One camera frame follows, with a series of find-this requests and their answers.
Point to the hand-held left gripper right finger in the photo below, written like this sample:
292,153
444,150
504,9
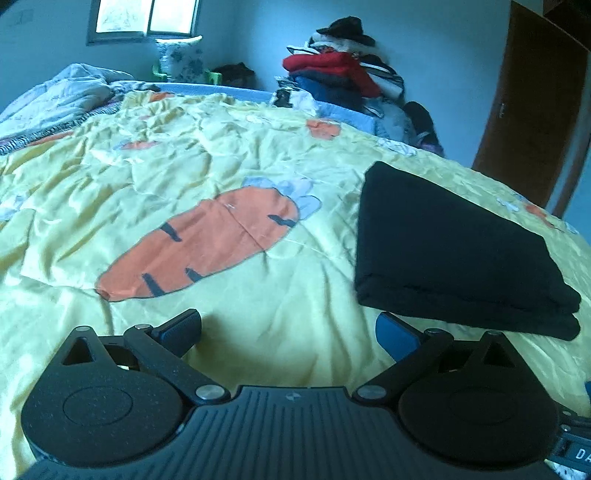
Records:
396,338

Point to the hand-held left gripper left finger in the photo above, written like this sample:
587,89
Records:
182,328

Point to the black pants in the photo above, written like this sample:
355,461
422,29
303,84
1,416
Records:
443,244

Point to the yellow carrot print blanket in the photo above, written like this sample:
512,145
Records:
277,300

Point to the zebra striped cloth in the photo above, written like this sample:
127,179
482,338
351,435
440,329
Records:
32,143

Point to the blue bed sheet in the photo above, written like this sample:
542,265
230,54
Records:
240,94

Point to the green plastic stool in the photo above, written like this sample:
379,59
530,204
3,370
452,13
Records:
213,77

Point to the dark bag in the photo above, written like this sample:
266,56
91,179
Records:
235,74

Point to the white floral quilt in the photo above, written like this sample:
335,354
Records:
60,90

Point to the white floral pillow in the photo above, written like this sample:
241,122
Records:
182,60

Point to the pile of mixed clothes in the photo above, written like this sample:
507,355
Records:
341,74

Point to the brown wooden door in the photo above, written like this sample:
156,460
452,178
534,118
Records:
526,101

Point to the window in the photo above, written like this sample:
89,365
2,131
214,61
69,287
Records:
145,18

